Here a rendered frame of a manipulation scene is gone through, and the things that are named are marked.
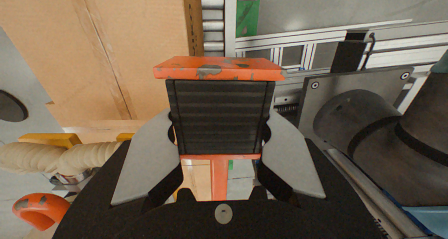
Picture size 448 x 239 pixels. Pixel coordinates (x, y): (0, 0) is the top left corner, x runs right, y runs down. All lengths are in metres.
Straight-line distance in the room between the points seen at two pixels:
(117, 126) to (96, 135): 0.19
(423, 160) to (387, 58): 0.32
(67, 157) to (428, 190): 0.50
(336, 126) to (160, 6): 0.45
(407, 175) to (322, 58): 1.15
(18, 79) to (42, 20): 1.82
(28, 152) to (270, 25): 1.39
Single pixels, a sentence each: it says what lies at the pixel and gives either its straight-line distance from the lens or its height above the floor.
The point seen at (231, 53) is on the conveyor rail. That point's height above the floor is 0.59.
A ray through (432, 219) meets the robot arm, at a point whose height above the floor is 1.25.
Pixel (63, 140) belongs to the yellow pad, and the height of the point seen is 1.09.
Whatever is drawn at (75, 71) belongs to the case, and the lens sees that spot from 0.52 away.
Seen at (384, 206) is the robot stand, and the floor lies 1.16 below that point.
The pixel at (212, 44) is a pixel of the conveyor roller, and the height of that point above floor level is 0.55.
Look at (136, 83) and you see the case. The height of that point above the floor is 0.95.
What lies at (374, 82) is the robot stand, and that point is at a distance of 0.44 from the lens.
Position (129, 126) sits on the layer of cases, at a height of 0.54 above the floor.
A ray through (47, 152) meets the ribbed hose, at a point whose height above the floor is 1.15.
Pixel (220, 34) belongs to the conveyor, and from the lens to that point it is 0.82.
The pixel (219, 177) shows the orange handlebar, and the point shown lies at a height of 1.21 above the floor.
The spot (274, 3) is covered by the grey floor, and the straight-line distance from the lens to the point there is 1.40.
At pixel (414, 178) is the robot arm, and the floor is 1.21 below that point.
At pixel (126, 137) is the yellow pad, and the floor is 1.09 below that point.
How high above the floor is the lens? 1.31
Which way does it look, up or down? 60 degrees down
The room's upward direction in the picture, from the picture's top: 176 degrees clockwise
